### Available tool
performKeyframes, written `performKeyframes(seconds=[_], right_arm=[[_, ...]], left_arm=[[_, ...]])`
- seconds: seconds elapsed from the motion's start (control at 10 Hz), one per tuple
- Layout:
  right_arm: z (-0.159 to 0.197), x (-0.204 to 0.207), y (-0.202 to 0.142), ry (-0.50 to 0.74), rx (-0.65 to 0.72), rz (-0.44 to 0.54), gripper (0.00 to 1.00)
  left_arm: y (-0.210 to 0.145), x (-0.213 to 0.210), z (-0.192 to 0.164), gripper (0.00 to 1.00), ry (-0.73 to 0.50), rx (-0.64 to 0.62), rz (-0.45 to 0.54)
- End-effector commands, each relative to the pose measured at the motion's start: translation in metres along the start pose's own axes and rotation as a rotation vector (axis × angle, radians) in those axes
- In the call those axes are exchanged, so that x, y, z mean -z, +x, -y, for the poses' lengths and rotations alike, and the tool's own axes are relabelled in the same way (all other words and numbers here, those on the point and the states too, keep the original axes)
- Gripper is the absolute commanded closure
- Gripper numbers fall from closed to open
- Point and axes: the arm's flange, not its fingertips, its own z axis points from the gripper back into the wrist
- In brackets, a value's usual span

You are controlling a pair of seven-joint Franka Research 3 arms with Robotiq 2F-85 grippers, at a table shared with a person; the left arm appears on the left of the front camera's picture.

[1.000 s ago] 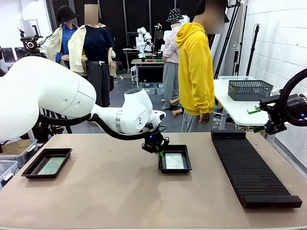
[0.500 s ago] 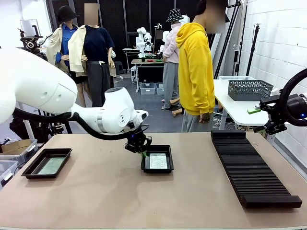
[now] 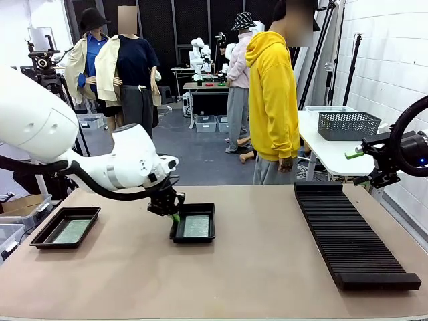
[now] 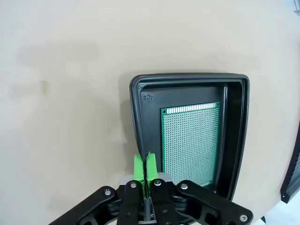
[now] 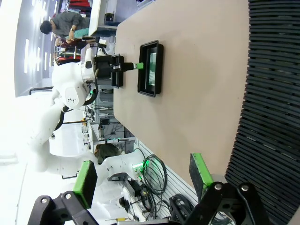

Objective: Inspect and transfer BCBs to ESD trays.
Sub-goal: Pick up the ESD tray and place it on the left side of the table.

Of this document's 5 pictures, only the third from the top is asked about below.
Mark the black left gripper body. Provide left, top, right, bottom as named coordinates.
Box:
left=148, top=187, right=186, bottom=218

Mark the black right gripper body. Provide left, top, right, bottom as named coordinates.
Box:
left=362, top=132, right=401, bottom=189

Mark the black ESD tray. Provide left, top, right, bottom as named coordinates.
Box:
left=29, top=206, right=102, bottom=250
left=169, top=203, right=216, bottom=244

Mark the person's right forearm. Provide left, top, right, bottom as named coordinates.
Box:
left=276, top=110, right=301, bottom=158

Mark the person's right hand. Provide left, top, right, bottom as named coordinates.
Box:
left=277, top=156, right=294, bottom=173

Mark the grey plastic mesh basket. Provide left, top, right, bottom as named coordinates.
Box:
left=317, top=111, right=382, bottom=142

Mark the white side table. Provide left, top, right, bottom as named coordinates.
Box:
left=296, top=110, right=391, bottom=183

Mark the clear plastic bin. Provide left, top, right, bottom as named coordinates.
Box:
left=304, top=106, right=357, bottom=114

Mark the black slotted board rack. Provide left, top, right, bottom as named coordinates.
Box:
left=293, top=181, right=422, bottom=291

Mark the black light stand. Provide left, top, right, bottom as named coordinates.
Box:
left=342, top=32, right=364, bottom=107

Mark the person in yellow hoodie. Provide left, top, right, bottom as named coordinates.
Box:
left=246, top=0, right=322, bottom=186

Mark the mannequin with navy top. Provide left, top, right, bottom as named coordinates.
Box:
left=94, top=5, right=163, bottom=141

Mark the dark plastic stool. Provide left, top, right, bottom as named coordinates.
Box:
left=158, top=85, right=175, bottom=105

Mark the background desk with black panel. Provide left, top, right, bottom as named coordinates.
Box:
left=182, top=82, right=231, bottom=130

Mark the clear bin with cardboard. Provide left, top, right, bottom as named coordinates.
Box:
left=0, top=193, right=54, bottom=232

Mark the mannequin with pink hoodie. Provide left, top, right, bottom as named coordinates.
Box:
left=225, top=12, right=259, bottom=155

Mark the clear storage bin with latch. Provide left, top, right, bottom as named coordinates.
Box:
left=0, top=223, right=27, bottom=262

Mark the mannequin with black hat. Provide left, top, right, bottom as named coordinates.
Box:
left=64, top=8, right=112, bottom=132

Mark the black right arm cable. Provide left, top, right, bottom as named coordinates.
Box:
left=389, top=95, right=428, bottom=178

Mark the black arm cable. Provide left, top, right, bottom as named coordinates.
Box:
left=389, top=95, right=428, bottom=178
left=0, top=155, right=181, bottom=202

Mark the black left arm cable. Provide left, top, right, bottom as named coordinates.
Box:
left=0, top=155, right=181, bottom=202

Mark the black camera tripod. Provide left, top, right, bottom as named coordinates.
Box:
left=35, top=72, right=90, bottom=158

